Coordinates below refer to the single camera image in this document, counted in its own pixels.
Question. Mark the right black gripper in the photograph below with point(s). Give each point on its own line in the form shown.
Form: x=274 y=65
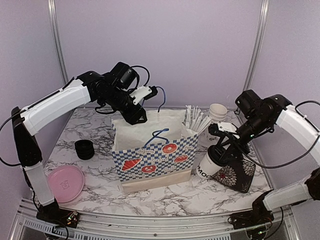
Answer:
x=237 y=151

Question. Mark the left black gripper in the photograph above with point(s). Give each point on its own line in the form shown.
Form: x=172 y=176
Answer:
x=132 y=116

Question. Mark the white paper cup GOOD print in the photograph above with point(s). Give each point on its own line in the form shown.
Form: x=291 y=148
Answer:
x=207 y=167

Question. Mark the blue checkered paper bag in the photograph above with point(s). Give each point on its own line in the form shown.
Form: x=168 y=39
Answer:
x=154 y=154

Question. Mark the black plastic cup lid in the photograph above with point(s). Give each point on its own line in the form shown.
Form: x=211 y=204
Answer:
x=216 y=155

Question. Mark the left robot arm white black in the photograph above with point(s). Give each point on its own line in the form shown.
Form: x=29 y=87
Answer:
x=28 y=121

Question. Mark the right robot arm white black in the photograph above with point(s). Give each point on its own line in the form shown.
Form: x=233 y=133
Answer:
x=278 y=138

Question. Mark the black floral square dish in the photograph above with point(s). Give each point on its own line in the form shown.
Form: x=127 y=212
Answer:
x=237 y=175

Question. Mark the stack of white paper cups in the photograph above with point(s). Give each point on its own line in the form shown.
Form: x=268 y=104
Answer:
x=217 y=113

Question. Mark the white wrapped straws bundle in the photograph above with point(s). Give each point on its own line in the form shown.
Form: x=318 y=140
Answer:
x=196 y=119

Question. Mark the stack of black cup lids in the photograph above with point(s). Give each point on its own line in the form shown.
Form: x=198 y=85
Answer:
x=84 y=149

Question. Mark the pink plastic plate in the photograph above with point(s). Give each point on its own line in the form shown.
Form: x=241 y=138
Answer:
x=66 y=183

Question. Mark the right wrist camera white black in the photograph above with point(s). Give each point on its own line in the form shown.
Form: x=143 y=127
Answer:
x=222 y=127

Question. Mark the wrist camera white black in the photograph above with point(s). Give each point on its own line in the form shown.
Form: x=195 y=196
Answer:
x=143 y=93
x=222 y=127

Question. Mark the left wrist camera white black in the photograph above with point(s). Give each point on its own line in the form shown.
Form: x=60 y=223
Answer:
x=143 y=93

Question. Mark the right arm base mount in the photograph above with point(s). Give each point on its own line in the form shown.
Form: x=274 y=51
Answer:
x=256 y=216

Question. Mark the left aluminium frame post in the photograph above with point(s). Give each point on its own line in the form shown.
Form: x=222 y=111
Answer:
x=57 y=40

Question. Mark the aluminium frame post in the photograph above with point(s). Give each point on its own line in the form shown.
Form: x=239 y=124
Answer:
x=258 y=42
x=57 y=40

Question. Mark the right aluminium frame post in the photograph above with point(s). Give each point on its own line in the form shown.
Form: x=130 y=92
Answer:
x=258 y=42

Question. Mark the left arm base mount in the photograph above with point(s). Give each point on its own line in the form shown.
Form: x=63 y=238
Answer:
x=52 y=213

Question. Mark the aluminium front rail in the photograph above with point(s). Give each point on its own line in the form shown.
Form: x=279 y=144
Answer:
x=101 y=226

